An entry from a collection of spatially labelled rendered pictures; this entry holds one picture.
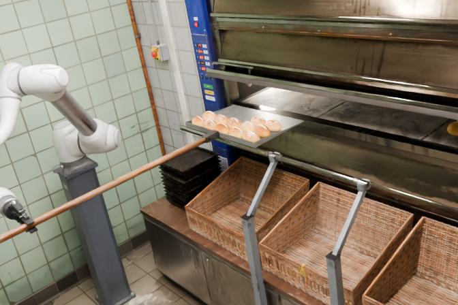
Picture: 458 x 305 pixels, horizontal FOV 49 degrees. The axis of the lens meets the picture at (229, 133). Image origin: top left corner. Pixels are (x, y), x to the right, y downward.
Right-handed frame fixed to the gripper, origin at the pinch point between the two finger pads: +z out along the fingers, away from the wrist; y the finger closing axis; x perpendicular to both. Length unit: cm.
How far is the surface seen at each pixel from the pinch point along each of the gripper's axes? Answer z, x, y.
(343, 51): 54, -138, -37
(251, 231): 42, -78, 31
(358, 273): 74, -111, 60
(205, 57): -43, -134, -27
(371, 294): 95, -92, 48
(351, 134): 56, -137, 3
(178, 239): -32, -82, 69
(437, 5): 99, -136, -59
